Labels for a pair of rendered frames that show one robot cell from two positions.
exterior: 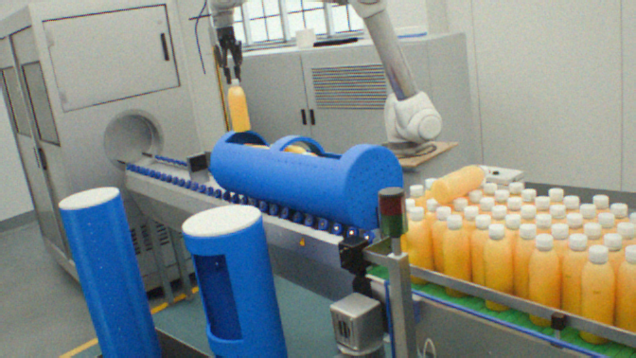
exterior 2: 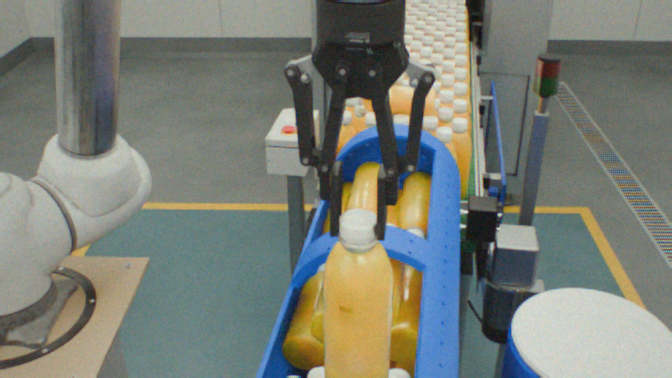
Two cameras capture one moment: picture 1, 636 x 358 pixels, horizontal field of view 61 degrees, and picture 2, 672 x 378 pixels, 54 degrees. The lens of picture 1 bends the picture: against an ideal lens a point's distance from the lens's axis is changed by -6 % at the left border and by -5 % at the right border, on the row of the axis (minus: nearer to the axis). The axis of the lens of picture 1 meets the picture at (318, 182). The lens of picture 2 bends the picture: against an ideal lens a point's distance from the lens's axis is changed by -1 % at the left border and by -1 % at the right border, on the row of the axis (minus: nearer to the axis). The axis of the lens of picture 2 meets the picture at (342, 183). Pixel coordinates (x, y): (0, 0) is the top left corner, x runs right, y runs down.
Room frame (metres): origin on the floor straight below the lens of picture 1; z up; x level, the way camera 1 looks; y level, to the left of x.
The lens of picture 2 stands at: (2.79, 0.68, 1.81)
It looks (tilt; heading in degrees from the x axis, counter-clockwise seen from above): 29 degrees down; 226
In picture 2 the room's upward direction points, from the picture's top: straight up
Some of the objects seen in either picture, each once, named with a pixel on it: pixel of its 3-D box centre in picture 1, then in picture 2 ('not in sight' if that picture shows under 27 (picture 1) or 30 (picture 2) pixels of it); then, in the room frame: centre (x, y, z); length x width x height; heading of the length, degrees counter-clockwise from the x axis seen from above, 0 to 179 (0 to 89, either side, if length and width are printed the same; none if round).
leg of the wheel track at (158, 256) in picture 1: (160, 262); not in sight; (3.33, 1.08, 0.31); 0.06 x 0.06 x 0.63; 37
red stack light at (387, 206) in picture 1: (392, 203); (548, 67); (1.23, -0.16, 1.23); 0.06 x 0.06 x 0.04
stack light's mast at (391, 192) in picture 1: (394, 223); (545, 85); (1.23, -0.16, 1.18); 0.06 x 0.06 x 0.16
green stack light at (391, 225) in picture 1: (394, 221); (546, 83); (1.23, -0.16, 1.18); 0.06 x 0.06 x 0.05
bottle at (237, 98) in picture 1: (238, 107); (357, 311); (2.39, 0.29, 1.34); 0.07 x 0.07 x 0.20
